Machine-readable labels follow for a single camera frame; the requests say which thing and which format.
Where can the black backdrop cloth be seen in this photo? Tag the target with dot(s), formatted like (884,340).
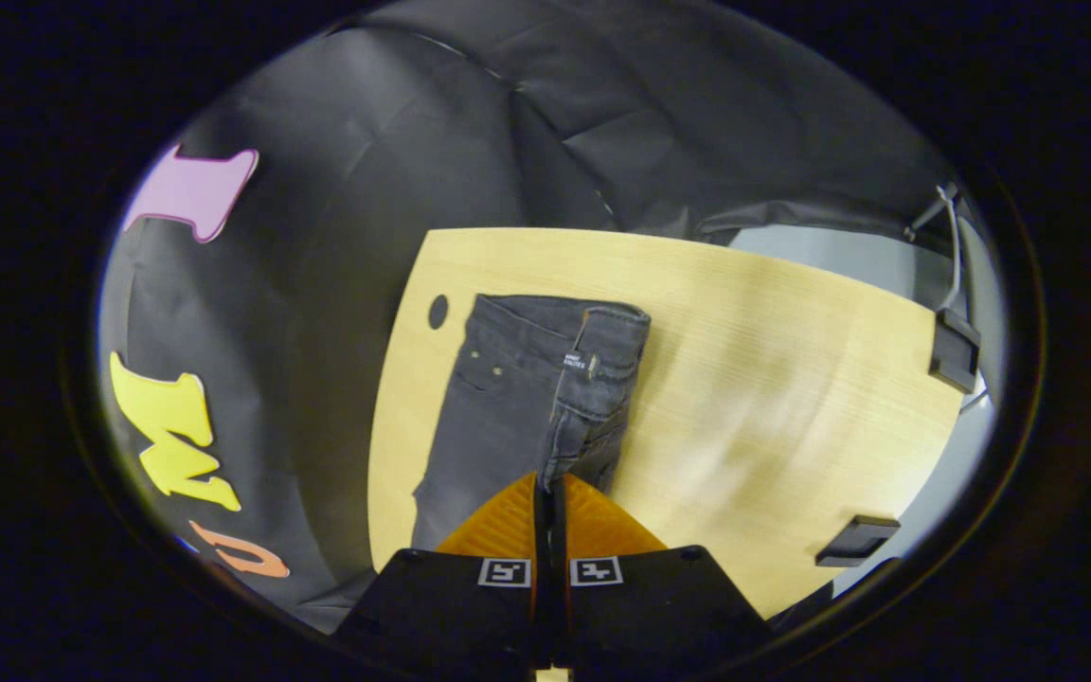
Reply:
(366,189)

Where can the black table clamp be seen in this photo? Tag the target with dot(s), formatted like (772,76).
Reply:
(853,540)
(953,350)

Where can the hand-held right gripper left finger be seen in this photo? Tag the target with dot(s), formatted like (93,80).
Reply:
(451,606)

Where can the dark grey jeans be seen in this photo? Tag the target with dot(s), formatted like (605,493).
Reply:
(508,407)

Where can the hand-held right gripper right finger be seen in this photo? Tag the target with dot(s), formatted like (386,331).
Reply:
(659,606)

